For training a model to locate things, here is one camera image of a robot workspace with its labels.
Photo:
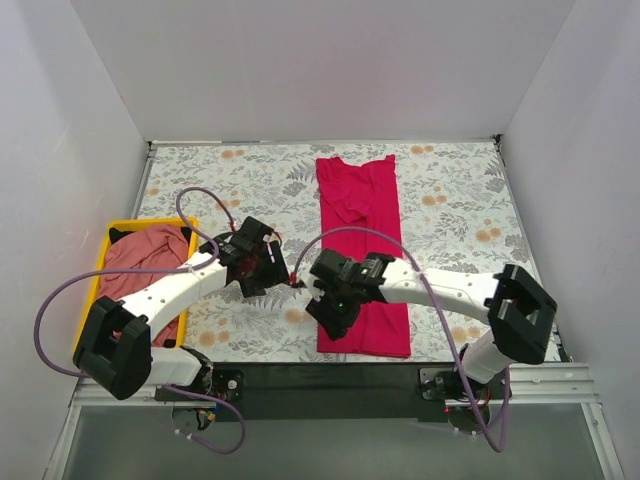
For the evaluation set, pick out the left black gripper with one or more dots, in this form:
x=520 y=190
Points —
x=270 y=261

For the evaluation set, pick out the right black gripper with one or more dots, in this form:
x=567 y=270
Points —
x=335 y=316

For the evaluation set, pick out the magenta t shirt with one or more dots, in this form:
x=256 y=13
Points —
x=364 y=196

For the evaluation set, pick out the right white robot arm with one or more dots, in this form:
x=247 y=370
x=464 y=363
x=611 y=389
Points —
x=517 y=309

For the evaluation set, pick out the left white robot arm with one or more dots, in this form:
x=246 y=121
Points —
x=115 y=345

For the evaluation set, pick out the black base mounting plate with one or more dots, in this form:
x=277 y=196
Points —
x=321 y=391

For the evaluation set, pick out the salmon pink t shirt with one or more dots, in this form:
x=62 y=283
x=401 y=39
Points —
x=157 y=247

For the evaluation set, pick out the yellow plastic bin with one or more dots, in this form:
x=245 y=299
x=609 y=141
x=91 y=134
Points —
x=130 y=225

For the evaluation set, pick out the black garment in bin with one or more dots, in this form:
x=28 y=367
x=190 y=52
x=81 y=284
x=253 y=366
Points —
x=115 y=235

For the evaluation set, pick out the floral patterned table mat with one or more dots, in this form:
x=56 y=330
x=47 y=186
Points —
x=456 y=213

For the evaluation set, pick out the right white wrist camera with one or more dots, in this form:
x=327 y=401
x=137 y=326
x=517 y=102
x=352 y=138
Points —
x=313 y=285

